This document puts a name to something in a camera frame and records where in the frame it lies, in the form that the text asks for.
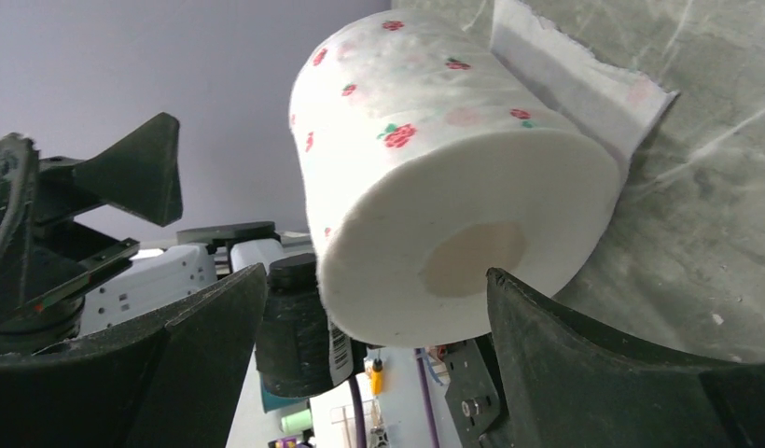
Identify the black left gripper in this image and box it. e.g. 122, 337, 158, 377
0, 112, 184, 356

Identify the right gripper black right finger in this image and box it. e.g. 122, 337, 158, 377
487, 268, 765, 447

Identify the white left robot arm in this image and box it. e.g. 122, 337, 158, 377
0, 112, 267, 407

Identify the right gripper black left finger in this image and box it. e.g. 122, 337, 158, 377
0, 265, 267, 447

